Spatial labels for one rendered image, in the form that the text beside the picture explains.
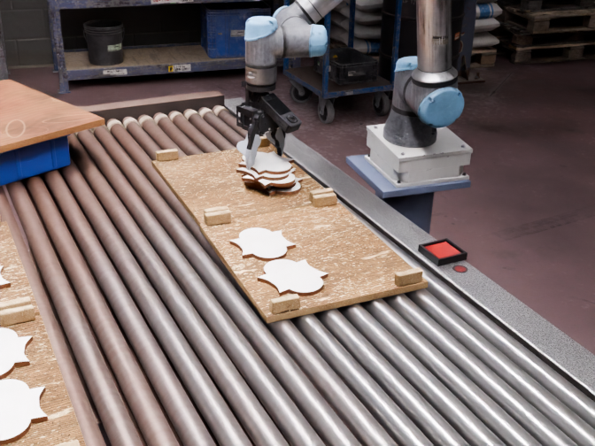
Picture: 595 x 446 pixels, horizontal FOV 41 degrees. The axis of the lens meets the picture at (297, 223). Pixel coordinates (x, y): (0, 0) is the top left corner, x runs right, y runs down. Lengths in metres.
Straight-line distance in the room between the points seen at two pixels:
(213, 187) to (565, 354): 0.95
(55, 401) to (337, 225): 0.79
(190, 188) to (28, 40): 4.78
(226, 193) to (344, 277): 0.48
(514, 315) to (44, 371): 0.87
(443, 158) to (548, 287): 1.48
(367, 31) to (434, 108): 4.32
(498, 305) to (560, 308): 1.85
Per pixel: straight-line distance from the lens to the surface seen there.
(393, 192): 2.18
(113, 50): 6.12
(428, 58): 2.03
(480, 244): 3.86
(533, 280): 3.63
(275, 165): 1.98
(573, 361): 1.51
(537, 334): 1.56
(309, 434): 1.26
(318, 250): 1.71
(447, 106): 2.06
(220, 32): 6.23
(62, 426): 1.28
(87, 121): 2.18
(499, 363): 1.46
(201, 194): 1.97
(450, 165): 2.25
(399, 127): 2.23
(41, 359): 1.43
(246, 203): 1.91
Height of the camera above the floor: 1.75
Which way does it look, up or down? 26 degrees down
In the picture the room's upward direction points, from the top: 1 degrees clockwise
